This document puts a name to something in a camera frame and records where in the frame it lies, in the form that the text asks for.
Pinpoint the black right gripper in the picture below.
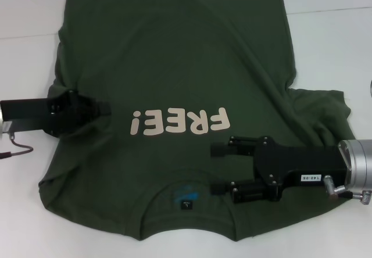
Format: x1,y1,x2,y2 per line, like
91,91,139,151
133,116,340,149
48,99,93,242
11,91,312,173
210,135,353,206

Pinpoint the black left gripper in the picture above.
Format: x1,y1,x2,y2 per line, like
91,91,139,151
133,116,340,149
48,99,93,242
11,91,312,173
0,90,113,139

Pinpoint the dark green FREE t-shirt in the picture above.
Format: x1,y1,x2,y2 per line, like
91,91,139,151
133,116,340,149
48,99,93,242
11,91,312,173
37,0,353,239

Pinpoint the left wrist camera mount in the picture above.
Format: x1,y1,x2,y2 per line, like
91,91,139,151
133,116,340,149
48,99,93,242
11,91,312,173
0,120,16,140

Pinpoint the dark left wrist camera cable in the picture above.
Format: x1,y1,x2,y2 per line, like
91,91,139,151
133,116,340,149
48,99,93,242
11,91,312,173
0,134,34,160

